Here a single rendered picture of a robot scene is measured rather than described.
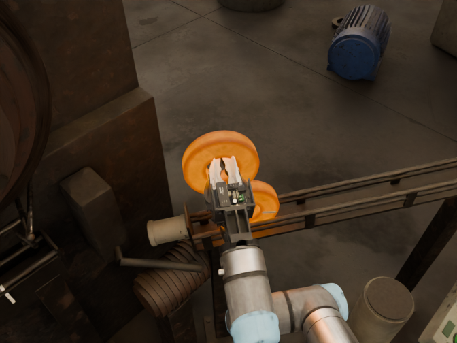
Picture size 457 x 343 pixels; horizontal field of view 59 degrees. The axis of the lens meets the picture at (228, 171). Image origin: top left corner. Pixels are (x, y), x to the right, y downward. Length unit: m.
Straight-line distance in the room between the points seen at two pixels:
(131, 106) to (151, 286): 0.44
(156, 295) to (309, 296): 0.42
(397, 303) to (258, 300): 0.52
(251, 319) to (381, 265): 1.18
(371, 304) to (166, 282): 0.50
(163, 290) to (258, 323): 0.44
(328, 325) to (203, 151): 0.37
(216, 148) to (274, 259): 0.99
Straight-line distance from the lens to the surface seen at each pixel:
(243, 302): 0.65
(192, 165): 0.79
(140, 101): 0.97
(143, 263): 1.01
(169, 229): 0.93
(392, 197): 1.01
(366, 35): 2.45
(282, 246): 1.72
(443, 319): 1.01
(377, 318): 1.08
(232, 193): 0.71
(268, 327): 0.65
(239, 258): 0.67
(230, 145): 0.76
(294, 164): 2.03
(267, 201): 0.90
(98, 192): 0.89
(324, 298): 0.77
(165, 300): 1.05
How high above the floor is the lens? 1.45
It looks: 48 degrees down
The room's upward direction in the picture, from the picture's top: straight up
